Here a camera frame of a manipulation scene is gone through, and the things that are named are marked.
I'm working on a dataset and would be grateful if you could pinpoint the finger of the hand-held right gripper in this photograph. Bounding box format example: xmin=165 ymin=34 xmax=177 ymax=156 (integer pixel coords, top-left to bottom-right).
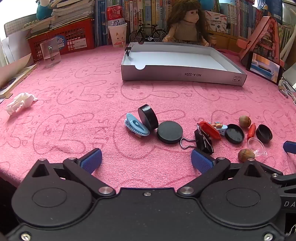
xmin=283 ymin=140 xmax=296 ymax=155

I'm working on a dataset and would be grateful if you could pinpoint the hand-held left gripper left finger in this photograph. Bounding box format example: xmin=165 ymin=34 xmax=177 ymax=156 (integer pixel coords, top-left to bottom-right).
xmin=23 ymin=148 xmax=116 ymax=198

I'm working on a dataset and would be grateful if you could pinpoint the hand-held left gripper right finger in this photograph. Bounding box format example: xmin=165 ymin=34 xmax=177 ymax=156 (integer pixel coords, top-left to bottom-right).
xmin=177 ymin=148 xmax=283 ymax=198

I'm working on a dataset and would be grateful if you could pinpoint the large black binder clip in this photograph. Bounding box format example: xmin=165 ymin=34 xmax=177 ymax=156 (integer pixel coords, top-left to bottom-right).
xmin=180 ymin=123 xmax=214 ymax=154

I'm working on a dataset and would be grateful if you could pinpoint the black deep cap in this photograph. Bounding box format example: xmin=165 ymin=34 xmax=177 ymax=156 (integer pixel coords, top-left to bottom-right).
xmin=255 ymin=124 xmax=273 ymax=143

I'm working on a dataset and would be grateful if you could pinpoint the red hair clip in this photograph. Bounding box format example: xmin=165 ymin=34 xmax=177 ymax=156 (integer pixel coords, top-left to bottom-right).
xmin=198 ymin=121 xmax=222 ymax=140

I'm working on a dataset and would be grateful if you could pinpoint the clear plastic dome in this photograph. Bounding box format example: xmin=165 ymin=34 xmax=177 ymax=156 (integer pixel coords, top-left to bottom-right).
xmin=247 ymin=137 xmax=268 ymax=157

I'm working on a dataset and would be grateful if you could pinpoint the small figurine hair clip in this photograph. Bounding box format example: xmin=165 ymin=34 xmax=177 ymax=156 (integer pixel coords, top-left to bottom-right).
xmin=208 ymin=122 xmax=228 ymax=136

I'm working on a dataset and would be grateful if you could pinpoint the black disc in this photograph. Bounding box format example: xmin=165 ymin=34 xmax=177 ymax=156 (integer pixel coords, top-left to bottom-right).
xmin=157 ymin=121 xmax=184 ymax=144

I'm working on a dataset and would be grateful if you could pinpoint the black shallow cap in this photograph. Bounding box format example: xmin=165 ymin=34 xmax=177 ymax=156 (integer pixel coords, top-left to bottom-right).
xmin=225 ymin=124 xmax=245 ymax=144

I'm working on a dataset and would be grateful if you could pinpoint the brown nut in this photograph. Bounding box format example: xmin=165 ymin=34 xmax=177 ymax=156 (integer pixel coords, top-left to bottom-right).
xmin=239 ymin=115 xmax=251 ymax=128
xmin=238 ymin=149 xmax=255 ymax=162

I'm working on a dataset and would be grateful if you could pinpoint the blue hair clip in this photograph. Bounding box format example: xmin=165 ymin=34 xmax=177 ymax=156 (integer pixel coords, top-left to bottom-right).
xmin=124 ymin=113 xmax=151 ymax=137

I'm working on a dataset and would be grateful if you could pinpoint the black round case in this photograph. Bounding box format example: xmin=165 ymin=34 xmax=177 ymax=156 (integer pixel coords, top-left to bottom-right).
xmin=138 ymin=104 xmax=159 ymax=132

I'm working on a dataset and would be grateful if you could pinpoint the grey cardboard tray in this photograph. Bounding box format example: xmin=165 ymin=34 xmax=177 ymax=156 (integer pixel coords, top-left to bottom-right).
xmin=121 ymin=42 xmax=247 ymax=87

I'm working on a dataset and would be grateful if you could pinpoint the pink bunny-print towel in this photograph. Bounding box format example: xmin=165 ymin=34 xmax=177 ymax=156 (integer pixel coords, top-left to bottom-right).
xmin=0 ymin=43 xmax=296 ymax=193

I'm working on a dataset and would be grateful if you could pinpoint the black smartphone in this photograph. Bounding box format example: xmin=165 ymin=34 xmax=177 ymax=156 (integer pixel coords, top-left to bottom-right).
xmin=246 ymin=51 xmax=284 ymax=85

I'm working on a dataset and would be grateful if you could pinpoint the crumpled white tissue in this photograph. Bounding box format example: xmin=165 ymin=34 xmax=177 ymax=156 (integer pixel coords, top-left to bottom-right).
xmin=6 ymin=92 xmax=38 ymax=115

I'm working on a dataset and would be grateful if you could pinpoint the row of thin colourful booklets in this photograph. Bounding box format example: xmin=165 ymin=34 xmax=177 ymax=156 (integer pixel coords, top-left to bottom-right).
xmin=275 ymin=22 xmax=293 ymax=63

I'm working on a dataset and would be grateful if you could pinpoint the flat lying book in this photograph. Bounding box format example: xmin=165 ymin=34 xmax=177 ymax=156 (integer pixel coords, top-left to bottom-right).
xmin=0 ymin=64 xmax=38 ymax=98

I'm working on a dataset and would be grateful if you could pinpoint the clear glass mug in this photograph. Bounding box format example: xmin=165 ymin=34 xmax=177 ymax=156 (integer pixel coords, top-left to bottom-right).
xmin=40 ymin=38 xmax=62 ymax=68

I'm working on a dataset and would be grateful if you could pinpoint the pink triangular phone stand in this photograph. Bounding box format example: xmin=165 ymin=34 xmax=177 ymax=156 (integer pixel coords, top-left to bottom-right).
xmin=236 ymin=16 xmax=284 ymax=67

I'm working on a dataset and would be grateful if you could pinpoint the pale pink paper sheet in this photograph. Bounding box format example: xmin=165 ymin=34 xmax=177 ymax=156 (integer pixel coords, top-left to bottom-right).
xmin=0 ymin=54 xmax=33 ymax=90

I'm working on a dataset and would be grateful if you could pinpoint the large red plastic basket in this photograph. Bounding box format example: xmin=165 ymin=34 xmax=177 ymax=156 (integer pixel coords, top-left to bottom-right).
xmin=27 ymin=18 xmax=96 ymax=61

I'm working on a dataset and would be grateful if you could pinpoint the white cat paper cup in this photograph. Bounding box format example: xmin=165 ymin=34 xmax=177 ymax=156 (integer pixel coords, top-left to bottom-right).
xmin=108 ymin=23 xmax=128 ymax=48

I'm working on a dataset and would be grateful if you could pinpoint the black miniature bicycle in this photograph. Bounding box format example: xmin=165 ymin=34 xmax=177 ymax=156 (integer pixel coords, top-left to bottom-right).
xmin=129 ymin=23 xmax=168 ymax=43

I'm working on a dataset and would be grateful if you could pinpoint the brown-haired doll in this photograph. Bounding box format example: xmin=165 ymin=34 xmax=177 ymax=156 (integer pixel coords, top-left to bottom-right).
xmin=162 ymin=0 xmax=216 ymax=49

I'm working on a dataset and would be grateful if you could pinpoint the row of pale-spined upright books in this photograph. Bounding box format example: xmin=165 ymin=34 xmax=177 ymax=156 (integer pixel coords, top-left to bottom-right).
xmin=216 ymin=0 xmax=264 ymax=39

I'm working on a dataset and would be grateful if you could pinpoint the white paper sheet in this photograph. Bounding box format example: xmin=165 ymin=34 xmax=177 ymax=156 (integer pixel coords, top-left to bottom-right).
xmin=1 ymin=30 xmax=33 ymax=67

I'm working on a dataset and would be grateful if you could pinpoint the row of thin blue booklets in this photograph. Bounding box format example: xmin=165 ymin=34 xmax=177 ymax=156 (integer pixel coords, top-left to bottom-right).
xmin=95 ymin=0 xmax=109 ymax=47

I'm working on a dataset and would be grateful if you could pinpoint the white printed box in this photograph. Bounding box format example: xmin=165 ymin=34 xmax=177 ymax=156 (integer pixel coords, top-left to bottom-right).
xmin=205 ymin=10 xmax=228 ymax=35

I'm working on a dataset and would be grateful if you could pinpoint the red beer can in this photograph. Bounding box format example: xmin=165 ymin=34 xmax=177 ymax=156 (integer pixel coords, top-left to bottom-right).
xmin=106 ymin=5 xmax=127 ymax=27

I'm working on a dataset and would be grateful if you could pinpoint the stack of lying books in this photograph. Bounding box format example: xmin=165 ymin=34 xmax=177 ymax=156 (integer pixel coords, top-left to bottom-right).
xmin=22 ymin=0 xmax=95 ymax=35

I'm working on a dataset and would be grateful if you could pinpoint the white grid cutting mat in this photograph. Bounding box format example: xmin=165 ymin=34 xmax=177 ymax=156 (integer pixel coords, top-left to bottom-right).
xmin=4 ymin=14 xmax=35 ymax=37

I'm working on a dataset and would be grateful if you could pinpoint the row of colourful upright books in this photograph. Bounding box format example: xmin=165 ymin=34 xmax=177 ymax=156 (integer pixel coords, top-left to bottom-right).
xmin=122 ymin=0 xmax=176 ymax=33

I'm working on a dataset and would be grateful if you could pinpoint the small blue round plush toy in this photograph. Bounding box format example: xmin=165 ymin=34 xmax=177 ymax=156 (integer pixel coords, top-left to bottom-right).
xmin=36 ymin=0 xmax=55 ymax=19

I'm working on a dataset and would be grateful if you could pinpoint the white cord keychain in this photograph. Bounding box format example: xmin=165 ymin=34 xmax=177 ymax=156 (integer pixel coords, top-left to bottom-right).
xmin=278 ymin=77 xmax=296 ymax=106

